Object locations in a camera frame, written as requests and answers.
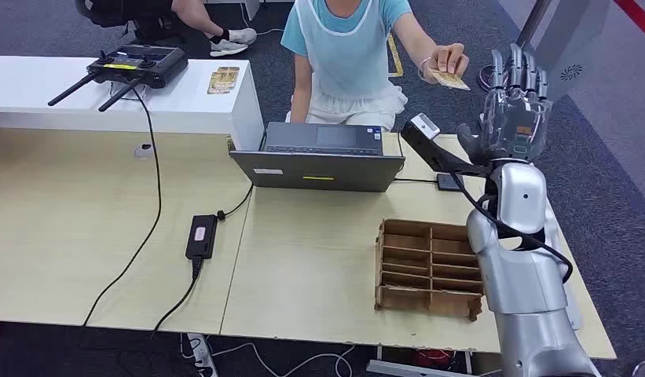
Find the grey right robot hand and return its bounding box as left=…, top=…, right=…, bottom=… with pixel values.
left=456, top=42, right=554, bottom=167

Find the person's left hand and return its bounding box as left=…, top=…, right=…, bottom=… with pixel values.
left=420, top=42, right=470, bottom=84

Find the yellow autumn hotel card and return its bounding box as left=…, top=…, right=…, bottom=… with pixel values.
left=206, top=71, right=235, bottom=96
left=431, top=70, right=471, bottom=92
left=215, top=66, right=241, bottom=87

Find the person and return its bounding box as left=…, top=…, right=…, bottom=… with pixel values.
left=170, top=0, right=258, bottom=57
left=280, top=0, right=471, bottom=132

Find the brown wooden card organizer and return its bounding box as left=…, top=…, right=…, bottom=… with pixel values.
left=374, top=218, right=485, bottom=322

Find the yellow floor tape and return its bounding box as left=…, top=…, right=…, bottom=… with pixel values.
left=387, top=33, right=405, bottom=79

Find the small black square device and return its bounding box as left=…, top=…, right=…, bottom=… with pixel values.
left=437, top=173, right=464, bottom=192

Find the grey kiosk stand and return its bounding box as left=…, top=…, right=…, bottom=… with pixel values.
left=530, top=0, right=614, bottom=105

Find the grey laptop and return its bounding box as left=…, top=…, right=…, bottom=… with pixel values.
left=229, top=121, right=406, bottom=193

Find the red object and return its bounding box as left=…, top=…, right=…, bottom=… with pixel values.
left=416, top=350, right=459, bottom=368

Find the white metal desk leg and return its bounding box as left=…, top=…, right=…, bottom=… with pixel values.
left=366, top=359, right=477, bottom=377

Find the white counter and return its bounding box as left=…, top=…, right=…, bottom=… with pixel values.
left=0, top=54, right=265, bottom=152

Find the black power adapter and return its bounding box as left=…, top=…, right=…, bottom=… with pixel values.
left=185, top=214, right=219, bottom=262

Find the black remote controller with antennas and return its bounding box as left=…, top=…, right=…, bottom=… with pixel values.
left=47, top=44, right=189, bottom=113

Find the black office chair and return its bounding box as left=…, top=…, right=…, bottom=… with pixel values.
left=75, top=0, right=173, bottom=47

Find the white power strip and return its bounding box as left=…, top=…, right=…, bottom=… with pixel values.
left=185, top=332, right=220, bottom=377

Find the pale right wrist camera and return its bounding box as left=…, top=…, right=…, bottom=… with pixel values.
left=401, top=113, right=493, bottom=178

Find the silver stanchion post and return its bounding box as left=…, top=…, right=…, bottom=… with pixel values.
left=478, top=0, right=554, bottom=93

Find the thin black device cable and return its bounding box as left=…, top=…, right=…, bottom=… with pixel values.
left=394, top=132, right=440, bottom=184

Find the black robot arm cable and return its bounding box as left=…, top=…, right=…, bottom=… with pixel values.
left=449, top=174, right=574, bottom=284

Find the black laptop charging cable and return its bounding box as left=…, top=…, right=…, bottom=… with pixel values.
left=215, top=181, right=255, bottom=221

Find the black controller cable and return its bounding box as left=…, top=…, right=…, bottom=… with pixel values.
left=82, top=87, right=163, bottom=328

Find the black adapter mains cable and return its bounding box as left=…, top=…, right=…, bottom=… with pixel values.
left=150, top=257, right=205, bottom=337

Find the white cable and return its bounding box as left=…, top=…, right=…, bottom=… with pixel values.
left=211, top=342, right=355, bottom=377

